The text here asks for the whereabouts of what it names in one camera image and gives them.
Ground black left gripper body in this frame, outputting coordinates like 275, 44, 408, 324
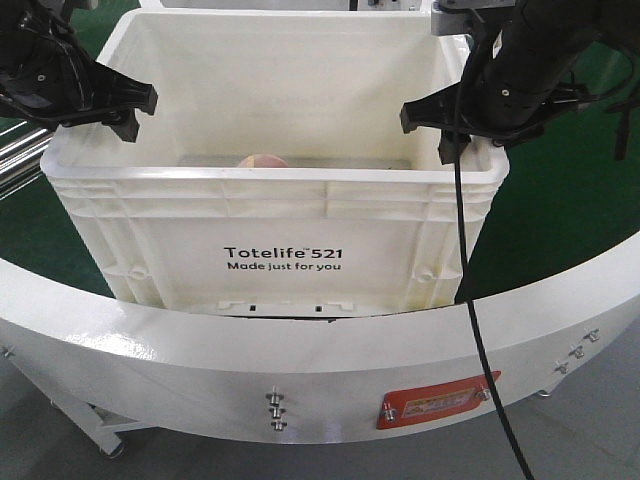
1, 14, 100, 128

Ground white machine housing behind box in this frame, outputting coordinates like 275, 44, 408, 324
139, 0, 433, 13

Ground white plastic Totelife tote box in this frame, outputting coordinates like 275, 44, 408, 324
42, 8, 509, 316

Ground chrome metal rail bars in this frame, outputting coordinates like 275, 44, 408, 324
1, 119, 53, 199

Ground white curved conveyor rim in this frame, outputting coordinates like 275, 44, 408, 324
1, 237, 639, 444

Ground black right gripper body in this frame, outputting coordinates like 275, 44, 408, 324
460, 29, 590, 139

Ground pink round plush toy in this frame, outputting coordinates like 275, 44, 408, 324
237, 154, 289, 168

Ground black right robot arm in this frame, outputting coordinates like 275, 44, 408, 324
400, 1, 639, 164

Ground red warning label plate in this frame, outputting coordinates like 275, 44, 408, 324
376, 375, 491, 430

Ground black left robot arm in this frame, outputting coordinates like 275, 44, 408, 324
1, 1, 158, 143

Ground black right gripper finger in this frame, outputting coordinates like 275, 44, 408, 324
438, 130, 471, 164
399, 82, 460, 134

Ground white conveyor support leg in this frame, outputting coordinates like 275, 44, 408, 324
9, 357, 154, 459

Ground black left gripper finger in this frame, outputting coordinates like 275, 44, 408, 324
101, 110, 138, 143
91, 61, 158, 115

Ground black hanging cable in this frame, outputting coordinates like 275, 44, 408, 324
449, 14, 537, 480

